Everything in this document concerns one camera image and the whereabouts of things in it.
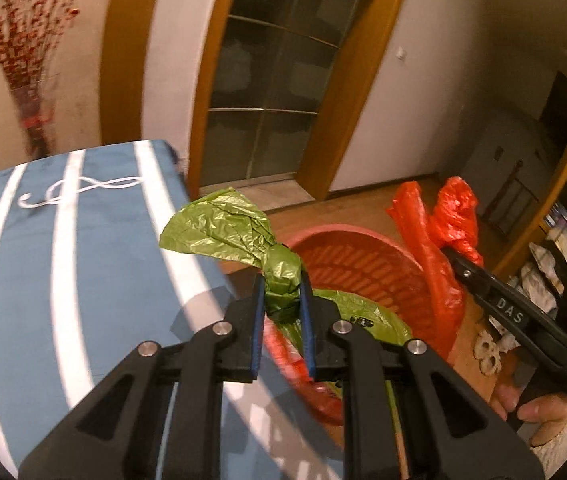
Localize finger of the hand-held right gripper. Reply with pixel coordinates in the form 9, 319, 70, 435
441, 246, 495, 307

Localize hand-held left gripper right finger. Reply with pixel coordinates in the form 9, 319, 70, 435
297, 270, 547, 480

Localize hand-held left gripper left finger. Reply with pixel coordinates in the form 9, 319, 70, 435
18, 272, 267, 480

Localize green plastic bag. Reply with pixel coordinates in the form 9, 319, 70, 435
160, 187, 304, 323
274, 287, 414, 396

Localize red plastic bag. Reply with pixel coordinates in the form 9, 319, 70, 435
387, 176, 484, 331

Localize red plastic basket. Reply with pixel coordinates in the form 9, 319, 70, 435
261, 225, 464, 428

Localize person's right forearm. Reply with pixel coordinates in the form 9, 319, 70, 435
528, 425, 567, 480

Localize person's right hand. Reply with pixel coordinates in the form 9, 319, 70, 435
495, 379, 567, 432

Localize white lacy object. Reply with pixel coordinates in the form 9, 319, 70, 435
473, 330, 519, 376

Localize white crumpled papers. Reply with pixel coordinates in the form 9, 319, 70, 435
521, 220, 567, 311

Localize grey cabinet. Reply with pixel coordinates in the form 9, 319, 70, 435
468, 110, 564, 241

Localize blue white-striped tablecloth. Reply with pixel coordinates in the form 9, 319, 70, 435
0, 139, 364, 480

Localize wood-framed glass door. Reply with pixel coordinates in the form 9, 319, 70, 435
186, 0, 417, 201

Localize red berry branch decoration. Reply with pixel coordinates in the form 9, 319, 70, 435
0, 0, 89, 126

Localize dark wall panel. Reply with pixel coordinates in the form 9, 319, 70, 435
538, 70, 567, 136

